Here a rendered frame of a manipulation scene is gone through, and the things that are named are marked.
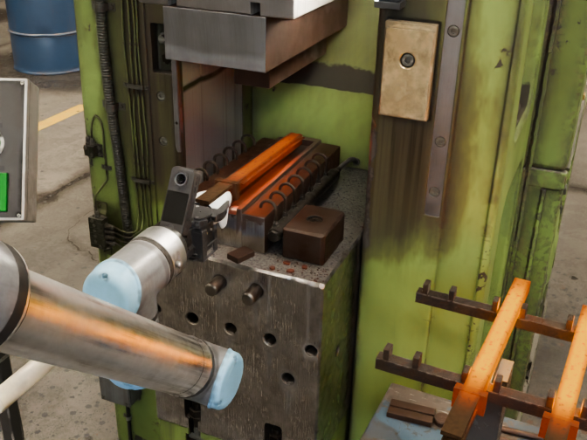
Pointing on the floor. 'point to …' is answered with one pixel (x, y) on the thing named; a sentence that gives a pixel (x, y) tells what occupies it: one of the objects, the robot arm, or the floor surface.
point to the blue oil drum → (43, 36)
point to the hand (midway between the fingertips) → (221, 190)
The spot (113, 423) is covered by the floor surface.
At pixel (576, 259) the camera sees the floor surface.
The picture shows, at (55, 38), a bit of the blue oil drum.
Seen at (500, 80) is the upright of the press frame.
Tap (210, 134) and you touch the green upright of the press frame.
